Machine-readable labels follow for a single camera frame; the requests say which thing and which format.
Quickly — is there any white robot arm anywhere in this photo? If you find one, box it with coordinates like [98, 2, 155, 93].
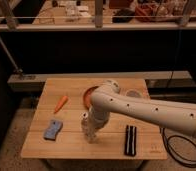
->
[87, 80, 196, 138]

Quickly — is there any metal diagonal pole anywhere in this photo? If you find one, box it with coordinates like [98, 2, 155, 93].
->
[0, 36, 23, 77]

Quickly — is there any black cable on floor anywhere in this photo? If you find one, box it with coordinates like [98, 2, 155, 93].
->
[161, 127, 196, 169]

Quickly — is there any white plastic cup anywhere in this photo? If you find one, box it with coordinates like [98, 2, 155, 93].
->
[126, 90, 142, 98]

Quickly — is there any orange toy carrot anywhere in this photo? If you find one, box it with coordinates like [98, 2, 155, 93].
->
[54, 96, 68, 114]

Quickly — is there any wooden table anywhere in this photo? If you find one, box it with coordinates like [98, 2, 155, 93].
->
[21, 80, 167, 160]

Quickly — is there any orange round bowl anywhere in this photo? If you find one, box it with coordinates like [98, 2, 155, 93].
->
[83, 86, 99, 109]

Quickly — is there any grey low ledge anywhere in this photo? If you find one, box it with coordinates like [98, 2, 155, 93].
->
[7, 71, 194, 92]

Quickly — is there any blue sponge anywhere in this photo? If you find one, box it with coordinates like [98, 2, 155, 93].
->
[43, 120, 63, 141]

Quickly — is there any small clear plastic bottle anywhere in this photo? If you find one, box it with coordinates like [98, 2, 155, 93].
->
[81, 112, 97, 143]

